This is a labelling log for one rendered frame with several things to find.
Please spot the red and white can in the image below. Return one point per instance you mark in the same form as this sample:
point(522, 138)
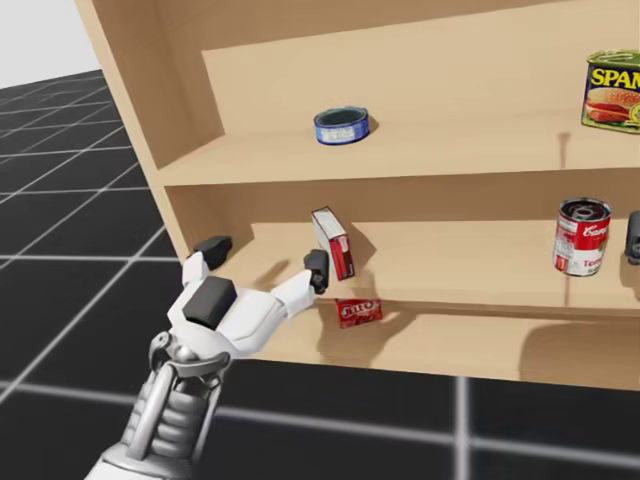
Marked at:
point(582, 245)

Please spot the blue flat can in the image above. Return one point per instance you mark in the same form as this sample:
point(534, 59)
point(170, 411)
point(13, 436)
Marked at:
point(342, 127)

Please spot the green and blue rectangular can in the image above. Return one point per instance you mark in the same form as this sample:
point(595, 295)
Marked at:
point(612, 95)

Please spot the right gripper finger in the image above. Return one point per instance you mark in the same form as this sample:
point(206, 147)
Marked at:
point(634, 240)

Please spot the pale wooden shelf unit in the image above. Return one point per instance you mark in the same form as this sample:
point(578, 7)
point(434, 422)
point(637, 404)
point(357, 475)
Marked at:
point(450, 100)

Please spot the red and white carton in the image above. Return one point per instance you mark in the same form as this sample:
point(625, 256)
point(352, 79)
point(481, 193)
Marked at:
point(342, 252)

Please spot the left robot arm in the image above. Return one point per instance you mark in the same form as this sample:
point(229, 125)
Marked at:
point(165, 410)

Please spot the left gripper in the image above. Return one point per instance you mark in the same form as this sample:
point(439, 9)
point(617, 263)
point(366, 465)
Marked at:
point(240, 320)

